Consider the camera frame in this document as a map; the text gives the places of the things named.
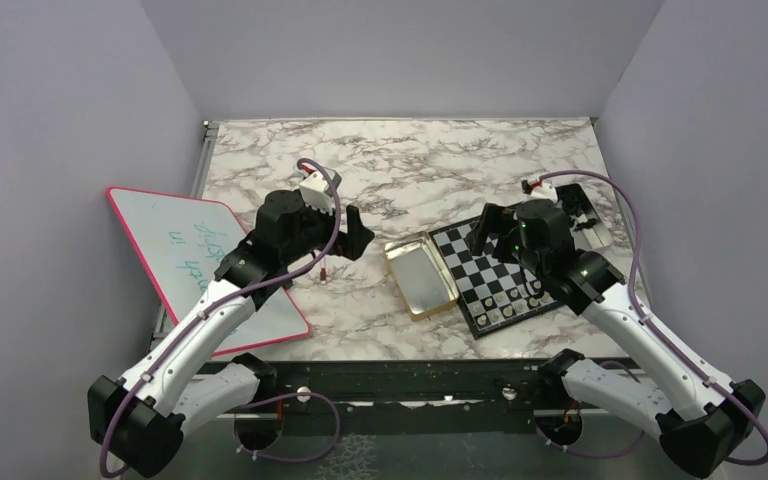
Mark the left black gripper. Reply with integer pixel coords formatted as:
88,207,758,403
282,194,374,265

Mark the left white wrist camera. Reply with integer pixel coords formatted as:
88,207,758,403
298,166,334,214

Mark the black table front rail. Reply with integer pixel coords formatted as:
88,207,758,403
173,353,603,443

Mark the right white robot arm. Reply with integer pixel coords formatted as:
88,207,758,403
466,199,768,478

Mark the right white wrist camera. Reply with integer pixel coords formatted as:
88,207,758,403
521,178,558,204

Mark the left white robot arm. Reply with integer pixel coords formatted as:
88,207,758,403
87,187,374,478

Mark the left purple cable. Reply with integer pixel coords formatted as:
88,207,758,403
98,158,344,480

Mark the red framed whiteboard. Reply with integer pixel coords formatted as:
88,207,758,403
106,187,311,357

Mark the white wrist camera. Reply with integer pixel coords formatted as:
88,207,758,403
521,178,558,204
298,166,334,214

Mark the white box of black pieces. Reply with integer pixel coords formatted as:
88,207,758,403
557,184,613,251

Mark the black white chessboard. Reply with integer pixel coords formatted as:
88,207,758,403
429,217,562,339

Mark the gold metal tin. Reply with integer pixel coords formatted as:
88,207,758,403
384,232,460,321

